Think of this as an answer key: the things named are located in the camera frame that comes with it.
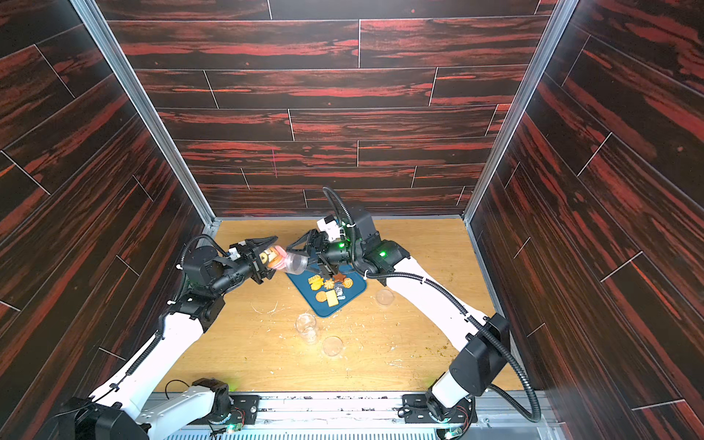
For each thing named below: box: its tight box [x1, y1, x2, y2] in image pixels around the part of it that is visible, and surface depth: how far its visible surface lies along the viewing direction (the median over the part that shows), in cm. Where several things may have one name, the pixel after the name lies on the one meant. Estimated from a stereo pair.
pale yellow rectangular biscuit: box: [325, 289, 340, 308], surface depth 96 cm
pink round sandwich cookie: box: [267, 244, 287, 270], surface depth 69 cm
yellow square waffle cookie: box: [308, 274, 325, 287], surface depth 101 cm
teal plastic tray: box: [286, 264, 368, 319], surface depth 98 cm
